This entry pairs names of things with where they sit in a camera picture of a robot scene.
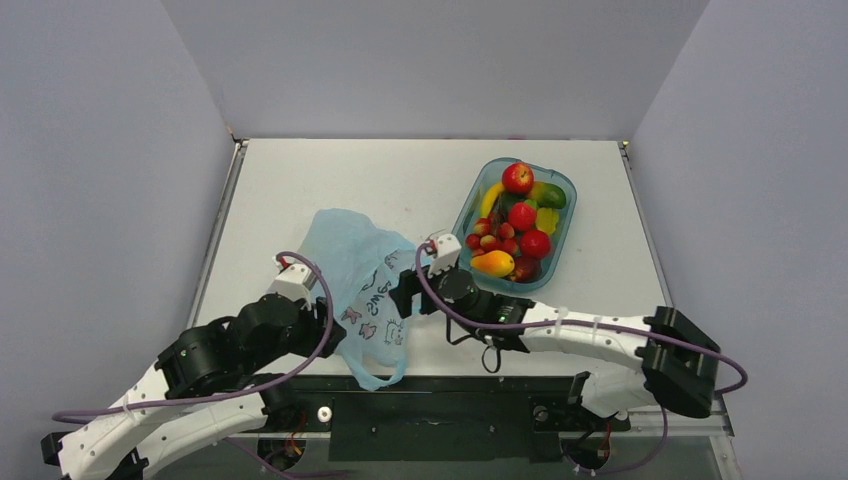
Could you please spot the fake cherry bunch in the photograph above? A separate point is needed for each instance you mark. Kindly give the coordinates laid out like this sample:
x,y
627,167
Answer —
x,y
487,235

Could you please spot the green orange fake mango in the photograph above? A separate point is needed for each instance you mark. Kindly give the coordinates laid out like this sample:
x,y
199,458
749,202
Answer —
x,y
547,195

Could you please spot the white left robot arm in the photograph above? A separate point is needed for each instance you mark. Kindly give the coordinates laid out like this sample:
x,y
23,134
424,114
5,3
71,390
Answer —
x,y
215,380

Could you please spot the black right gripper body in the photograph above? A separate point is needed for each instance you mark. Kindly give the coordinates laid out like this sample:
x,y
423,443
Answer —
x,y
405,295

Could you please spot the teal plastic fruit tray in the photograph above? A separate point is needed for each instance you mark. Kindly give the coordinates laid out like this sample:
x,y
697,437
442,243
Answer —
x,y
470,213

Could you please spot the light blue plastic bag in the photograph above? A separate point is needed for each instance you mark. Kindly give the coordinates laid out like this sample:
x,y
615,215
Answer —
x,y
361,264

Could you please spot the orange yellow fake fruit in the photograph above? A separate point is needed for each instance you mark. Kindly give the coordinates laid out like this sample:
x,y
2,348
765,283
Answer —
x,y
495,263

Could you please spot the yellow fake banana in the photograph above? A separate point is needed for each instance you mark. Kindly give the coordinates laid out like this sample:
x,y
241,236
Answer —
x,y
491,200

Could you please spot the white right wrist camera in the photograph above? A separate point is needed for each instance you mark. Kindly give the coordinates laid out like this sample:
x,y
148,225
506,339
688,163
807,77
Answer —
x,y
445,252

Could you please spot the red fake strawberry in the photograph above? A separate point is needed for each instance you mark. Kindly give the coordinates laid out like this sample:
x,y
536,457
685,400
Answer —
x,y
522,217

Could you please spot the dark red fake fruit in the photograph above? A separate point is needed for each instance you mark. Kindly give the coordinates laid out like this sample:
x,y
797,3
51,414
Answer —
x,y
526,270

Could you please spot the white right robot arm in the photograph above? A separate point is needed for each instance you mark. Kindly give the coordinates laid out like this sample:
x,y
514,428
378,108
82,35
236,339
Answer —
x,y
661,359

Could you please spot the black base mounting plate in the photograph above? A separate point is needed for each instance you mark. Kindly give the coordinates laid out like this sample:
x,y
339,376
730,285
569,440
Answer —
x,y
421,418

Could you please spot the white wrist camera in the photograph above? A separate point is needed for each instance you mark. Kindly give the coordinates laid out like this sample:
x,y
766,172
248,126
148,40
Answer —
x,y
295,282
445,252

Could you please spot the red fake apple from bag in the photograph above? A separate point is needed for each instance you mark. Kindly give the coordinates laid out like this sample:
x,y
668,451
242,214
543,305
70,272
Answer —
x,y
518,178

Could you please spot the yellow fake starfruit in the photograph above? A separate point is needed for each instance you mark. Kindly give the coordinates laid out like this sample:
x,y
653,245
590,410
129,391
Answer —
x,y
547,220

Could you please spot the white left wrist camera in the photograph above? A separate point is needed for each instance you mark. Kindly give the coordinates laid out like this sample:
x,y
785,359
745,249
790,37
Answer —
x,y
295,282

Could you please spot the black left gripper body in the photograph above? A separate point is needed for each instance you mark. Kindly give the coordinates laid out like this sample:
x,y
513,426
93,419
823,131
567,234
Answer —
x,y
305,336

